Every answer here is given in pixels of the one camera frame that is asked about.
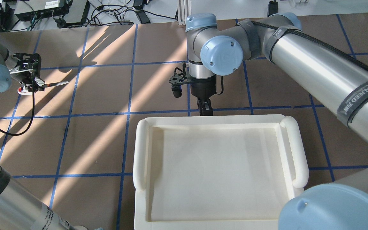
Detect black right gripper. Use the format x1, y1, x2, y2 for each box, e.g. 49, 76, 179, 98
190, 76, 217, 116

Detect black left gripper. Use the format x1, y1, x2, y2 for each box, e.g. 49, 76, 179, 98
9, 53, 45, 85

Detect red handled scissors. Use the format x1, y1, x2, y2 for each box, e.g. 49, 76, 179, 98
17, 81, 69, 96

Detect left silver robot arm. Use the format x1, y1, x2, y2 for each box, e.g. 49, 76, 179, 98
0, 44, 76, 230

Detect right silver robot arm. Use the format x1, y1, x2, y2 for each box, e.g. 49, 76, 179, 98
185, 13, 368, 230

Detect cream plastic tray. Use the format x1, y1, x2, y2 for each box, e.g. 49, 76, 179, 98
133, 114, 309, 230

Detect black power adapter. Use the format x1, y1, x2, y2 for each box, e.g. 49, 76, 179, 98
267, 0, 279, 17

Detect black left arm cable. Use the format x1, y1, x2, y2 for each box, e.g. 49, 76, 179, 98
0, 86, 36, 137

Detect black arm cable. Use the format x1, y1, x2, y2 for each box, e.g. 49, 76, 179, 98
0, 86, 36, 137
251, 20, 368, 78

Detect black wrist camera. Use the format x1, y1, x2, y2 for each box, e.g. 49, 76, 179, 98
169, 64, 189, 98

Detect aluminium frame post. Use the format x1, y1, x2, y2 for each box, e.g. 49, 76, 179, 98
176, 0, 191, 25

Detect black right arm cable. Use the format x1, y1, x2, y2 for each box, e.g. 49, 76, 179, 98
251, 20, 368, 78

